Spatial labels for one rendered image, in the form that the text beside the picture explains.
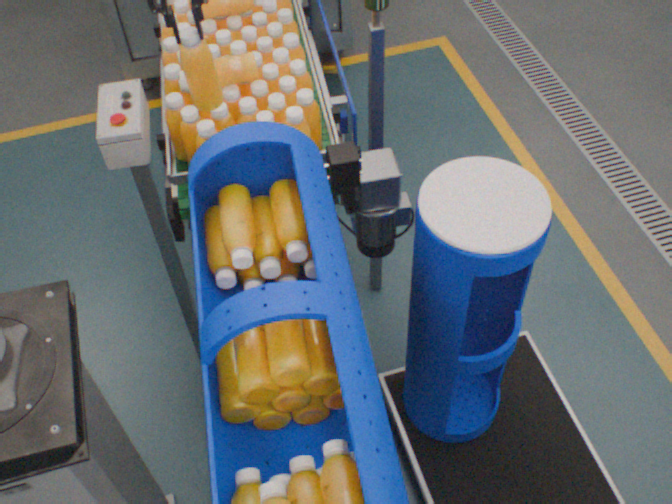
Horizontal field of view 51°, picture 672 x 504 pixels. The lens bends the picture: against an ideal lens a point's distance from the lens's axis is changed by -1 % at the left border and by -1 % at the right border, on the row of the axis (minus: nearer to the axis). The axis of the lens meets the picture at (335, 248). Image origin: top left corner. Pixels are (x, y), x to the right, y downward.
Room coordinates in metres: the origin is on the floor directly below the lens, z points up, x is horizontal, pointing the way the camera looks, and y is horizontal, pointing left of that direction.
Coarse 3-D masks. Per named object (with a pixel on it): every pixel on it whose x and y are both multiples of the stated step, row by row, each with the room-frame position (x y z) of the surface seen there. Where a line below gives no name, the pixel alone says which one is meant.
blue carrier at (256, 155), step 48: (240, 144) 1.03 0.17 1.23; (288, 144) 1.04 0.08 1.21; (192, 192) 1.01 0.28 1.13; (192, 240) 0.88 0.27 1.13; (336, 240) 0.83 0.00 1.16; (240, 288) 0.88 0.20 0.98; (288, 288) 0.68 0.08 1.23; (336, 288) 0.70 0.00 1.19; (336, 336) 0.60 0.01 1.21; (240, 432) 0.55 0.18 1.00; (288, 432) 0.57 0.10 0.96; (336, 432) 0.55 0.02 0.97; (384, 432) 0.46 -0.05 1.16; (384, 480) 0.38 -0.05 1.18
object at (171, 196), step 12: (300, 0) 2.07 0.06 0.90; (300, 24) 1.93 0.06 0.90; (324, 84) 1.63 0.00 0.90; (324, 108) 1.53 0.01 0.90; (168, 180) 1.29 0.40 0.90; (168, 192) 1.25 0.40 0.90; (348, 192) 1.24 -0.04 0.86; (168, 204) 1.21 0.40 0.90; (336, 204) 1.35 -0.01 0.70; (348, 204) 1.25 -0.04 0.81; (168, 216) 1.19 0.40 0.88; (180, 216) 1.31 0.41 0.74; (180, 228) 1.21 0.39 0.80; (180, 240) 1.18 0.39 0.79
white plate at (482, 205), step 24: (456, 168) 1.12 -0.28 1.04; (480, 168) 1.12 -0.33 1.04; (504, 168) 1.11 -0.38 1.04; (432, 192) 1.06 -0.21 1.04; (456, 192) 1.05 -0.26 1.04; (480, 192) 1.05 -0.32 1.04; (504, 192) 1.04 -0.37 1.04; (528, 192) 1.04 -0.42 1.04; (432, 216) 0.99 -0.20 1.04; (456, 216) 0.98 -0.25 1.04; (480, 216) 0.98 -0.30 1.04; (504, 216) 0.97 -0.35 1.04; (528, 216) 0.97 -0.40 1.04; (456, 240) 0.92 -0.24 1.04; (480, 240) 0.92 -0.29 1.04; (504, 240) 0.91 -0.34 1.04; (528, 240) 0.91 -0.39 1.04
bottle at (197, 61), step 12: (180, 48) 1.23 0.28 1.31; (192, 48) 1.21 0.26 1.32; (204, 48) 1.23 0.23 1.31; (180, 60) 1.22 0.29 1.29; (192, 60) 1.21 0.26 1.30; (204, 60) 1.21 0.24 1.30; (192, 72) 1.21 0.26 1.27; (204, 72) 1.21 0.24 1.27; (216, 72) 1.24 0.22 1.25; (192, 84) 1.21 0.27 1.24; (204, 84) 1.21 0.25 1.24; (216, 84) 1.22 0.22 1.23; (192, 96) 1.22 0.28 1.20; (204, 96) 1.21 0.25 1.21; (216, 96) 1.22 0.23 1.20; (204, 108) 1.21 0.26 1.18
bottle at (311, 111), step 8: (296, 104) 1.36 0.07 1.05; (304, 104) 1.35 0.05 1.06; (312, 104) 1.35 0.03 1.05; (304, 112) 1.34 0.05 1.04; (312, 112) 1.34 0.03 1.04; (312, 120) 1.33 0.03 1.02; (320, 120) 1.36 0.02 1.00; (312, 128) 1.33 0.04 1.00; (320, 128) 1.35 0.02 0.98; (312, 136) 1.33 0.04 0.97; (320, 136) 1.35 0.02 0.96; (320, 144) 1.35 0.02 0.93
